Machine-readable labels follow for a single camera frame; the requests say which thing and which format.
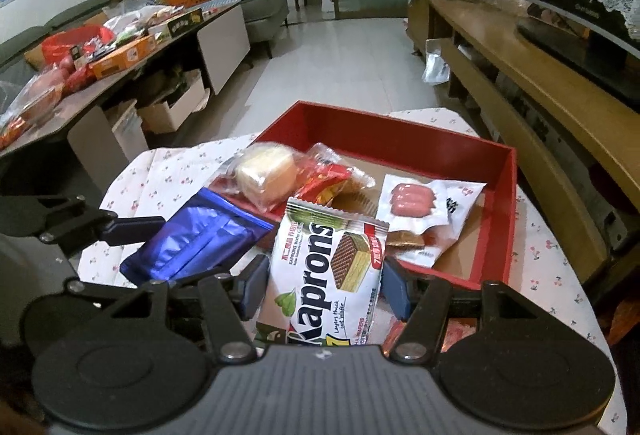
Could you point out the green sofa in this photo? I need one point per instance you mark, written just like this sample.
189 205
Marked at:
65 17

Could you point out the white plastic bag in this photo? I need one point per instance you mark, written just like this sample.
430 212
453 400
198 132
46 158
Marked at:
437 65

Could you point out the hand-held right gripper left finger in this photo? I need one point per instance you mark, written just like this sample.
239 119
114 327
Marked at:
252 287

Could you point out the orange flat box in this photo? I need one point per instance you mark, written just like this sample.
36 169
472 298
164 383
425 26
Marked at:
122 57

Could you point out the white storage box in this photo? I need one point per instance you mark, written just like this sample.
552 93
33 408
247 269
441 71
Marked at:
127 130

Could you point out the clear fruit container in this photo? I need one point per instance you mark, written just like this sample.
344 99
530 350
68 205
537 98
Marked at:
40 105

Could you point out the clear bread packet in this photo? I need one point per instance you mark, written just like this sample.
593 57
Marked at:
265 175

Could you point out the wooden television cabinet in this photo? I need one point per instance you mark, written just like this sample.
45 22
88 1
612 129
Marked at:
525 80

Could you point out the cherry print tablecloth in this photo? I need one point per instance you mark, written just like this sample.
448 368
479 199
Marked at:
550 265

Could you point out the black curved television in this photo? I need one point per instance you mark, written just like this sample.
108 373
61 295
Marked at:
575 40

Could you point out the open cardboard box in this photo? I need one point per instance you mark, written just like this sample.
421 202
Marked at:
170 112

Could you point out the blue foil packet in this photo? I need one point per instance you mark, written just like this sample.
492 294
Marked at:
200 235

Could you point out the dark coffee table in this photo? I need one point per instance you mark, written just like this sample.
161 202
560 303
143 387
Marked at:
225 45

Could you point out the red yellow snack packet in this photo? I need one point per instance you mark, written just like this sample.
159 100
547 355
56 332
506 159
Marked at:
325 177

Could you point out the red plastic bag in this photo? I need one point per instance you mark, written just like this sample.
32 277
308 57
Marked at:
75 42

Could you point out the black box yellow print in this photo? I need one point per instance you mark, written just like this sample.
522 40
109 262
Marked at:
184 22

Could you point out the red cardboard box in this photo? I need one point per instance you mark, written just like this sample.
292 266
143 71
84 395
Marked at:
450 150

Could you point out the pink sausage packet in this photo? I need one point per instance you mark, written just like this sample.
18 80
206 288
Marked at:
410 200

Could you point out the green white wafer packet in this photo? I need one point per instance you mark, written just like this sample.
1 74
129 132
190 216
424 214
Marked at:
320 265

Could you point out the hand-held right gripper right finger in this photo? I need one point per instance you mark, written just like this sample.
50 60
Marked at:
397 290

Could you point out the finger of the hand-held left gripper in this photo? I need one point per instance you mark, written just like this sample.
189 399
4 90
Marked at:
90 292
135 230

